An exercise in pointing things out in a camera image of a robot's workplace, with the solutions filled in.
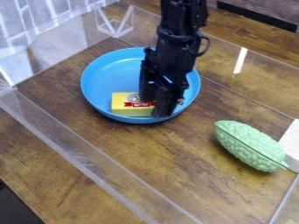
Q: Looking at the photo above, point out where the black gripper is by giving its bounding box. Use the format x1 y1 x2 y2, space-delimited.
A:
139 0 210 118

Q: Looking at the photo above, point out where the yellow butter block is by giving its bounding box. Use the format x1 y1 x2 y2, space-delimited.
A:
111 92 155 117

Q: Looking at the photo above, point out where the blue round tray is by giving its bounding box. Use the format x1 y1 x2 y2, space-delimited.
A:
81 47 202 124

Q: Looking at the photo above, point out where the white sponge block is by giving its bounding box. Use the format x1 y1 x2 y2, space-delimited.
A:
280 119 299 173

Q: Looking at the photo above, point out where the green bitter melon toy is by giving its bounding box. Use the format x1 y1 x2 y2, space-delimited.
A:
214 120 289 172

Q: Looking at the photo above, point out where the black baseboard strip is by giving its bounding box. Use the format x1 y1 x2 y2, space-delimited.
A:
217 0 299 34

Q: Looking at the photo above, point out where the clear acrylic enclosure wall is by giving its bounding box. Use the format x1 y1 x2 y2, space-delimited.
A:
0 0 299 224

